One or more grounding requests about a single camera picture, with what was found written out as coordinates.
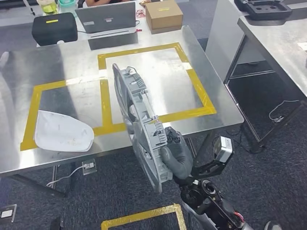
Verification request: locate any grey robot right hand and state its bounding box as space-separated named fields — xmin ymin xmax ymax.
xmin=160 ymin=126 xmax=194 ymax=182

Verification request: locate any grey plastic wheel hubcap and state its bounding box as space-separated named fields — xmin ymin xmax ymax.
xmin=112 ymin=63 xmax=174 ymax=194

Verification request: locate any steel workbench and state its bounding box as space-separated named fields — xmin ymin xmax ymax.
xmin=0 ymin=25 xmax=245 ymax=197

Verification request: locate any white plastic cover part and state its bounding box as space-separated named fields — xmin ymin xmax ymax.
xmin=34 ymin=110 xmax=95 ymax=153

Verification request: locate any brown cardboard box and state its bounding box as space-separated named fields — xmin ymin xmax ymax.
xmin=145 ymin=0 xmax=184 ymax=35

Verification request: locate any steel side table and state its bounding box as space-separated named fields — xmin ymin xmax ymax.
xmin=206 ymin=0 xmax=307 ymax=154

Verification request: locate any grey laptop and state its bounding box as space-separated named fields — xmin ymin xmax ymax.
xmin=75 ymin=1 xmax=141 ymax=40

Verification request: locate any black moulded tray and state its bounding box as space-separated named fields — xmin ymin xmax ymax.
xmin=234 ymin=0 xmax=293 ymax=22

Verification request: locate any black case yellow label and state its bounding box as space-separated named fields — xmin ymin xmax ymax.
xmin=32 ymin=12 xmax=79 ymax=47

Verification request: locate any teal lidded container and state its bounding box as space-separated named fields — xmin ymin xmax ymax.
xmin=57 ymin=0 xmax=79 ymax=17

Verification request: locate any yellow-green cup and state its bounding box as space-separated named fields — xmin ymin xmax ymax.
xmin=36 ymin=0 xmax=58 ymax=15

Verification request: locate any white desk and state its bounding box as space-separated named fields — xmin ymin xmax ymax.
xmin=0 ymin=0 xmax=185 ymax=48

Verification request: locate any white power cable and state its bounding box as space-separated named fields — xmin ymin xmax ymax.
xmin=268 ymin=100 xmax=301 ymax=124
xmin=46 ymin=165 xmax=84 ymax=188

